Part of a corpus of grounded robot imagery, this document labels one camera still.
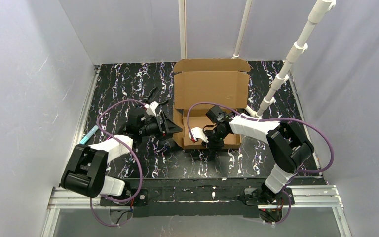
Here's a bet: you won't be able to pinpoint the brown cardboard box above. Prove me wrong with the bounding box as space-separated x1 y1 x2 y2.
173 59 251 150

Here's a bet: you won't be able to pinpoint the blue pen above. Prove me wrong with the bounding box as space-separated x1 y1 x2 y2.
79 125 99 145

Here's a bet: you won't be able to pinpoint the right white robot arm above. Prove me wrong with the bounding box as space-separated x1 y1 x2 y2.
202 105 314 202

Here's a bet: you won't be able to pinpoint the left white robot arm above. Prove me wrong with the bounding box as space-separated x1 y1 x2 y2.
60 108 182 198

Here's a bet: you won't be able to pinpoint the black pliers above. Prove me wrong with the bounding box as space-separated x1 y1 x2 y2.
142 87 170 106

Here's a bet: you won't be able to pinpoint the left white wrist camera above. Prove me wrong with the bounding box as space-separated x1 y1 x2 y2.
144 101 159 117

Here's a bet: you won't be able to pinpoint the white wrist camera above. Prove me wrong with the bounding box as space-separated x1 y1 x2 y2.
144 101 159 117
189 127 208 143

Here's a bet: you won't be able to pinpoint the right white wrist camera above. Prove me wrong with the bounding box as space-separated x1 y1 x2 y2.
189 127 208 143

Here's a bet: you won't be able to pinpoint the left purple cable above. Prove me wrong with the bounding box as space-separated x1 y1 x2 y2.
89 99 151 228

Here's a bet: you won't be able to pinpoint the purple cable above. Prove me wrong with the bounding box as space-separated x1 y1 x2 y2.
89 99 151 228
186 102 335 226

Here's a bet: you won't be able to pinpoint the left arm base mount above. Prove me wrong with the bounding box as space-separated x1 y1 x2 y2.
100 189 149 212

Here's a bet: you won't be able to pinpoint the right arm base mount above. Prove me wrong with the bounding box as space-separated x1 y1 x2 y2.
234 183 295 225

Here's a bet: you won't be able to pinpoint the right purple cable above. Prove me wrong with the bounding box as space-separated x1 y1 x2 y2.
186 102 335 226

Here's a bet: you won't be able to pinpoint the white PVC pipe frame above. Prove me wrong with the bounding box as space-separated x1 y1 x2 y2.
178 0 337 119

